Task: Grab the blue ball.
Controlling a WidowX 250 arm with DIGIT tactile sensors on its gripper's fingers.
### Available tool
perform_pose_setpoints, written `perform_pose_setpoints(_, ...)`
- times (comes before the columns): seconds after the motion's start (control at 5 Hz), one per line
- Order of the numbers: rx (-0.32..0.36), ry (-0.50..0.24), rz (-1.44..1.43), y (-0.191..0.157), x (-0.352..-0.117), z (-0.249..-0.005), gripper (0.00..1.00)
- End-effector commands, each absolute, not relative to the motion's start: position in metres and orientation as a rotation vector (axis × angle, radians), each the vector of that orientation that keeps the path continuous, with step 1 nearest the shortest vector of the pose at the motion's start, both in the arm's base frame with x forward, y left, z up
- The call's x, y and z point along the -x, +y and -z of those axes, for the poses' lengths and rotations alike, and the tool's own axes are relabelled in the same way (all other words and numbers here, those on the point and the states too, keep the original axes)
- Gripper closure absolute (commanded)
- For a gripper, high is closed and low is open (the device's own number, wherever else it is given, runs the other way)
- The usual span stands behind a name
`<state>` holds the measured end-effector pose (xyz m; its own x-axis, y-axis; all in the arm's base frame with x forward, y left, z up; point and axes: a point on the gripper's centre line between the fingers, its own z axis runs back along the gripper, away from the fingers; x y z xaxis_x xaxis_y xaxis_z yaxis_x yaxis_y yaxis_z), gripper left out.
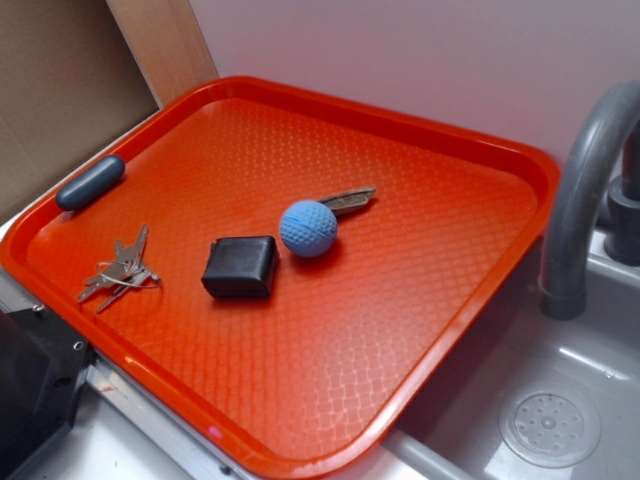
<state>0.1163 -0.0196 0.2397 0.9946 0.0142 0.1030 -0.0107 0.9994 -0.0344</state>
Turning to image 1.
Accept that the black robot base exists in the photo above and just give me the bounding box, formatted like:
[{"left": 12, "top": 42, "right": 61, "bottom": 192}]
[{"left": 1, "top": 309, "right": 92, "bottom": 479}]

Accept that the blue dimpled ball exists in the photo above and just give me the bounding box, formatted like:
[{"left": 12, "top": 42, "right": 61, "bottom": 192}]
[{"left": 279, "top": 200, "right": 338, "bottom": 258}]

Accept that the black rubber block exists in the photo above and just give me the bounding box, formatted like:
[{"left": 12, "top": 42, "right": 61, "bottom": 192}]
[{"left": 201, "top": 236, "right": 279, "bottom": 299}]

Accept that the orange plastic tray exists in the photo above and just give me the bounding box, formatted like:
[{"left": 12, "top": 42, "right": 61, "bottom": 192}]
[{"left": 1, "top": 77, "right": 559, "bottom": 479}]

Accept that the bunch of silver keys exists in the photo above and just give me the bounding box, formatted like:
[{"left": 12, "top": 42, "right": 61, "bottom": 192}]
[{"left": 76, "top": 224, "right": 162, "bottom": 313}]

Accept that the grey oval capsule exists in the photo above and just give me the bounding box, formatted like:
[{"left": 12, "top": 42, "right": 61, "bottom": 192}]
[{"left": 55, "top": 155, "right": 125, "bottom": 211}]

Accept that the light wooden board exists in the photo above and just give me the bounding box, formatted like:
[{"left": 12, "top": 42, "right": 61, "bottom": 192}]
[{"left": 107, "top": 0, "right": 219, "bottom": 108}]

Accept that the grey plastic sink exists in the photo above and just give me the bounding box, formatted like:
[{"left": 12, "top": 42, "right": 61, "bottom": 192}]
[{"left": 394, "top": 219, "right": 640, "bottom": 480}]

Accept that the round sink drain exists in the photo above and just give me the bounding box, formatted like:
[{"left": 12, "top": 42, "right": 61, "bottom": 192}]
[{"left": 499, "top": 382, "right": 601, "bottom": 469}]

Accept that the brown cardboard panel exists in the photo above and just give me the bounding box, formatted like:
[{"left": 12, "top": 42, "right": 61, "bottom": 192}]
[{"left": 1, "top": 1, "right": 157, "bottom": 221}]

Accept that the black faucet knob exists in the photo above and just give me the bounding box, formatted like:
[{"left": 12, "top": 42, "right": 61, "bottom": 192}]
[{"left": 604, "top": 124, "right": 639, "bottom": 266}]

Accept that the grey curved faucet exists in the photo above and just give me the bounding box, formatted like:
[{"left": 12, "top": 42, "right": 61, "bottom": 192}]
[{"left": 539, "top": 80, "right": 639, "bottom": 320}]

